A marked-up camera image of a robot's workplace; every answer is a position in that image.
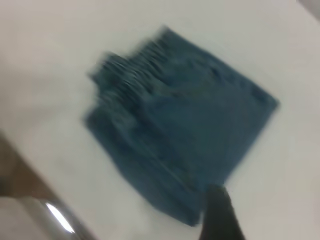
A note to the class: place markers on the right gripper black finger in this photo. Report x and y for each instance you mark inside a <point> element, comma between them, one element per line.
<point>220,217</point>

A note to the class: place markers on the blue denim shorts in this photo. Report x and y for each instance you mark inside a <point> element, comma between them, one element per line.
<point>187,120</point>

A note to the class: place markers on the shiny metal bar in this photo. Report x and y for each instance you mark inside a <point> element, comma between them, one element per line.
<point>37,220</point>

